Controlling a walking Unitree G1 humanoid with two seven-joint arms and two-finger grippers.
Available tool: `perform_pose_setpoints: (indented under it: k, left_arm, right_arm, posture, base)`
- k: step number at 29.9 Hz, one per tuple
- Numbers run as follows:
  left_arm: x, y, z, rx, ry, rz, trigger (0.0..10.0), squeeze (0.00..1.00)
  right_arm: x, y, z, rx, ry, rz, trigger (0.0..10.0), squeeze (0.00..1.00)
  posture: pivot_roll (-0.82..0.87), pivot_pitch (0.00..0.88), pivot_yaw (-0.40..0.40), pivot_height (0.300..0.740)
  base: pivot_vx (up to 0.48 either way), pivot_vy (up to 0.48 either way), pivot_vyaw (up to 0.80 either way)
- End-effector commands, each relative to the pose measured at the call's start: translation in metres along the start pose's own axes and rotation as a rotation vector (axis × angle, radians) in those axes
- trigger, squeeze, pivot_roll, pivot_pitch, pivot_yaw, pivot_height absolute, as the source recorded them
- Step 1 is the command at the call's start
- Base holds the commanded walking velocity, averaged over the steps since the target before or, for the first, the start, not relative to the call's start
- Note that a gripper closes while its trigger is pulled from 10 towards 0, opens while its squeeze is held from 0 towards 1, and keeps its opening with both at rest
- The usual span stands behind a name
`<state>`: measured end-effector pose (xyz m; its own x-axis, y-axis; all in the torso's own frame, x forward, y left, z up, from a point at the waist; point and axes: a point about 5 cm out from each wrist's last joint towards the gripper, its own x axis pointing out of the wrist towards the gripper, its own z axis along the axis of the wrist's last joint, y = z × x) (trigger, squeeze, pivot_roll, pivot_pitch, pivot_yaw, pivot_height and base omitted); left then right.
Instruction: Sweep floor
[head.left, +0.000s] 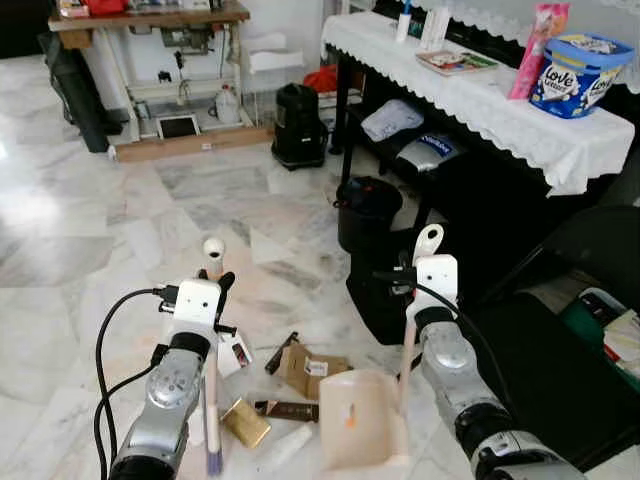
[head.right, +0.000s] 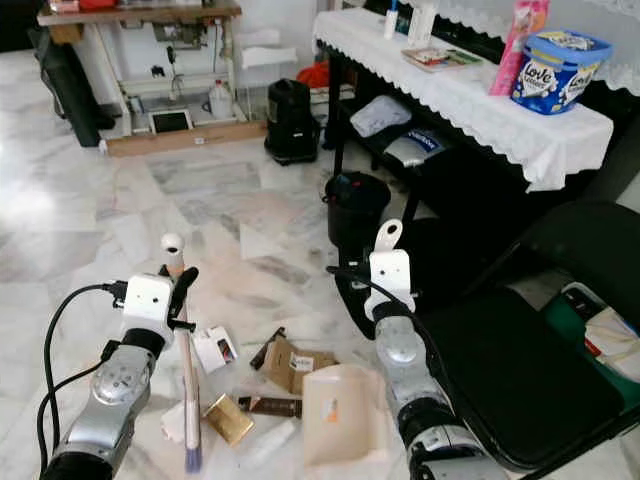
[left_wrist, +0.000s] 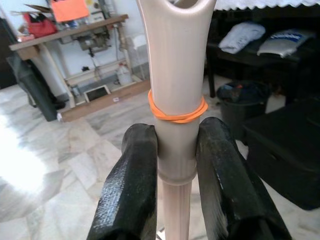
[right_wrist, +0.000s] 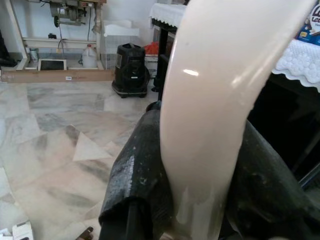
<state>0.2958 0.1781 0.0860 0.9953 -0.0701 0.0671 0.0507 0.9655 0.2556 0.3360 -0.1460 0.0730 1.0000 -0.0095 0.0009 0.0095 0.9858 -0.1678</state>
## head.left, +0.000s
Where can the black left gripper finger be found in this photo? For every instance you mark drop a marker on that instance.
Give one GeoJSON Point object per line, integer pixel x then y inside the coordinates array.
{"type": "Point", "coordinates": [226, 295]}

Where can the pink broom with white tip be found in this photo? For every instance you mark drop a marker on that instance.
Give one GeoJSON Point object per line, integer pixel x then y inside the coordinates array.
{"type": "Point", "coordinates": [213, 400]}

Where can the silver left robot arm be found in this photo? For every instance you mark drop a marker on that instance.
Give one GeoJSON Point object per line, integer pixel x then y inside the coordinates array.
{"type": "Point", "coordinates": [165, 400]}

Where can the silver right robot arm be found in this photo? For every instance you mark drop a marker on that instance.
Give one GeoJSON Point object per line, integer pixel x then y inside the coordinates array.
{"type": "Point", "coordinates": [450, 370]}

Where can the black box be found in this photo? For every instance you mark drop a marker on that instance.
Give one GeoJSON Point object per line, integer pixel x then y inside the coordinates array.
{"type": "Point", "coordinates": [375, 310]}

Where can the white card packet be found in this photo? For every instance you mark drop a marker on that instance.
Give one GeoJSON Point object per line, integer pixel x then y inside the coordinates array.
{"type": "Point", "coordinates": [236, 355]}

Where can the black round bucket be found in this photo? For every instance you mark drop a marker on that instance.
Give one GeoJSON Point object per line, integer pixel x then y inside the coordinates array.
{"type": "Point", "coordinates": [368, 215]}

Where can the dark brown wrapper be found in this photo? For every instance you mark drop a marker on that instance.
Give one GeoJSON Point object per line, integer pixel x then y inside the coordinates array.
{"type": "Point", "coordinates": [281, 353]}

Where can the brown cardboard box scrap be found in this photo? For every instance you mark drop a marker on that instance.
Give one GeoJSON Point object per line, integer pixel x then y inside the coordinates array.
{"type": "Point", "coordinates": [315, 372]}

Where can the gold foil packet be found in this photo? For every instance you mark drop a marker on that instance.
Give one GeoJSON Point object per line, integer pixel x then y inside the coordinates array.
{"type": "Point", "coordinates": [245, 423]}

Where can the brown chocolate bar wrapper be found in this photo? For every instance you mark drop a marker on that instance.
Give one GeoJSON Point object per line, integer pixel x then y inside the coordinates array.
{"type": "Point", "coordinates": [288, 411]}

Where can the grey bag with blue label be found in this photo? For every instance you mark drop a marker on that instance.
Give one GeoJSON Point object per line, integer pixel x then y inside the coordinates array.
{"type": "Point", "coordinates": [428, 152]}

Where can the white framed tablet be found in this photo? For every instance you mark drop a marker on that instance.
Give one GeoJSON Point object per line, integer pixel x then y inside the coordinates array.
{"type": "Point", "coordinates": [178, 127]}

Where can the clear plastic bottle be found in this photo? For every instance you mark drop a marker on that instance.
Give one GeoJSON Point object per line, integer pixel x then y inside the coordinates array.
{"type": "Point", "coordinates": [283, 448]}

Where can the white folded bag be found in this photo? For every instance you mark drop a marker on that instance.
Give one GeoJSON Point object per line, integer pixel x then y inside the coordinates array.
{"type": "Point", "coordinates": [392, 120]}

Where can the black chair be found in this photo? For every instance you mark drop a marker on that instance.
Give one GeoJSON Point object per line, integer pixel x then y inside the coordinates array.
{"type": "Point", "coordinates": [545, 370]}

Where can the white plastic jug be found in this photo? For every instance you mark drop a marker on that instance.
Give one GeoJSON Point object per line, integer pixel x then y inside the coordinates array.
{"type": "Point", "coordinates": [227, 107]}

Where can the green box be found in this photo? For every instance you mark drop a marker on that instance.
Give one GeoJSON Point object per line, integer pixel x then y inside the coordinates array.
{"type": "Point", "coordinates": [580, 325]}

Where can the black vacuum cleaner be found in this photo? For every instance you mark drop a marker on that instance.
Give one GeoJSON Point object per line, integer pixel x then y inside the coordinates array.
{"type": "Point", "coordinates": [300, 125]}

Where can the table with white lace cloth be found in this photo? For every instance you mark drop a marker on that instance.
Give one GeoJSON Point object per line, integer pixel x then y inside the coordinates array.
{"type": "Point", "coordinates": [520, 125]}

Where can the long black bag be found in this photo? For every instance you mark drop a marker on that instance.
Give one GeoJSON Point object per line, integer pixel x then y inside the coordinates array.
{"type": "Point", "coordinates": [75, 95]}

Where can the red plastic bag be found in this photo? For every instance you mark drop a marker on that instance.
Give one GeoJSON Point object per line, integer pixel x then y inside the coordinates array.
{"type": "Point", "coordinates": [320, 80]}

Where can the flat colourful magazine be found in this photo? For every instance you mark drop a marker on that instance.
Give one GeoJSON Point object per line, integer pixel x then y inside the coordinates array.
{"type": "Point", "coordinates": [455, 63]}

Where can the white carton box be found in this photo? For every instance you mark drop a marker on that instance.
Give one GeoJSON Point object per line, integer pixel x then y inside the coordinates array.
{"type": "Point", "coordinates": [435, 30]}

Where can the white bottle with blue cap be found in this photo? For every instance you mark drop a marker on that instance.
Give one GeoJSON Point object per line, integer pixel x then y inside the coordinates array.
{"type": "Point", "coordinates": [404, 25]}

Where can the sewing table with wooden top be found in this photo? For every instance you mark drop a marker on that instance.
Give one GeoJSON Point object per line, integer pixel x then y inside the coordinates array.
{"type": "Point", "coordinates": [150, 20]}

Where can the blue ice cream tub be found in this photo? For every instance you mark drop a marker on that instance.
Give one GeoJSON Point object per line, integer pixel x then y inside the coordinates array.
{"type": "Point", "coordinates": [575, 80]}

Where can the pink snack packet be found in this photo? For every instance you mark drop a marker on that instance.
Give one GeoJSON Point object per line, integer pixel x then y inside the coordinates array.
{"type": "Point", "coordinates": [535, 50]}

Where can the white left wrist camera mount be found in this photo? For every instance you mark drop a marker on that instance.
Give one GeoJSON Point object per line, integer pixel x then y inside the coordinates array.
{"type": "Point", "coordinates": [196, 303]}

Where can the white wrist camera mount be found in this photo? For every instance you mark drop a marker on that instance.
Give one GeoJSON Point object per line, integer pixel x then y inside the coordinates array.
{"type": "Point", "coordinates": [437, 282]}
{"type": "Point", "coordinates": [196, 303]}

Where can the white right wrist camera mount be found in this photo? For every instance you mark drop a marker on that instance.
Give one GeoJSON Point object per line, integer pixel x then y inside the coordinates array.
{"type": "Point", "coordinates": [437, 282]}

